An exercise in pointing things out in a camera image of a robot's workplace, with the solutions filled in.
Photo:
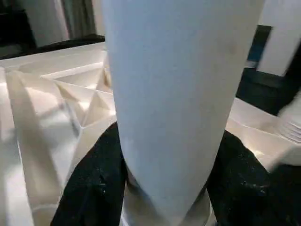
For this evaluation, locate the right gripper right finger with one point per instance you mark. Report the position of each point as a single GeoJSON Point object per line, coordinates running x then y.
{"type": "Point", "coordinates": [249, 188]}

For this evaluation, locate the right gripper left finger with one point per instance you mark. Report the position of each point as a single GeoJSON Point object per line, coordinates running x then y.
{"type": "Point", "coordinates": [94, 188]}

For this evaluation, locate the white plastic table top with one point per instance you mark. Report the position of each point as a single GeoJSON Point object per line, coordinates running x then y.
{"type": "Point", "coordinates": [42, 117]}

